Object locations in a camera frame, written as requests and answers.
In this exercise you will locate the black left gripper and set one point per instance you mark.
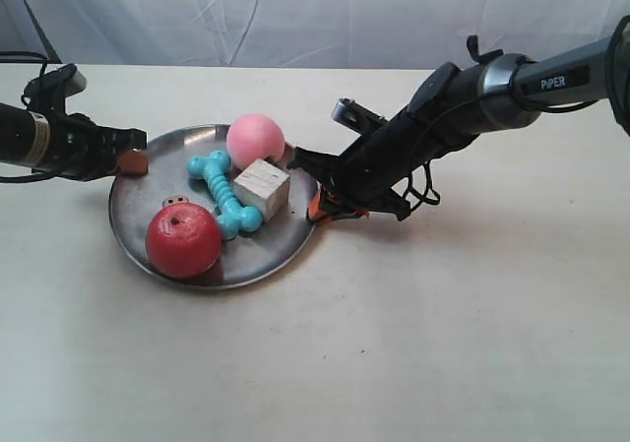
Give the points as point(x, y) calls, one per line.
point(81, 150)

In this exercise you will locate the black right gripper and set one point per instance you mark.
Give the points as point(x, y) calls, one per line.
point(376, 173)

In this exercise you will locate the wooden die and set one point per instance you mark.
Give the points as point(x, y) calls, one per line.
point(174, 200)

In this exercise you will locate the wooden cube block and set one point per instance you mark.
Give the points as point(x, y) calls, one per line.
point(264, 186)

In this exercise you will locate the round metal plate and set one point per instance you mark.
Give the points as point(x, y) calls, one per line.
point(244, 260)

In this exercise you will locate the red toy apple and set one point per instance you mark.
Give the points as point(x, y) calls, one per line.
point(183, 240)

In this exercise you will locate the turquoise toy bone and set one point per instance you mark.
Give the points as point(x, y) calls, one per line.
point(233, 217)

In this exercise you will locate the pink toy peach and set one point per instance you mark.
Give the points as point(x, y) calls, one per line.
point(254, 136)

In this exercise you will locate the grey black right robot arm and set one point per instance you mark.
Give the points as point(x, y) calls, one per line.
point(507, 91)

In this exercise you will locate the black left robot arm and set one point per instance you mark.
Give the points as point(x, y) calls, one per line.
point(25, 139)

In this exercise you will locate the white backdrop cloth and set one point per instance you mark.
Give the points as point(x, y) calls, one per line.
point(391, 34)

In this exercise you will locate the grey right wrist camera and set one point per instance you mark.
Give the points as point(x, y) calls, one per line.
point(356, 117)

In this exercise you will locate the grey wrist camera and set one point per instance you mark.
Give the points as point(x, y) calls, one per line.
point(356, 117)
point(65, 81)

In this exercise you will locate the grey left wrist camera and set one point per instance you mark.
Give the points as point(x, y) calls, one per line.
point(65, 81)

